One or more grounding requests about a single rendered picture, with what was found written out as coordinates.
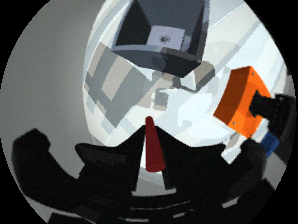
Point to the dark red peg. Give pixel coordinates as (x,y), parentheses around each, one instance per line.
(154,162)

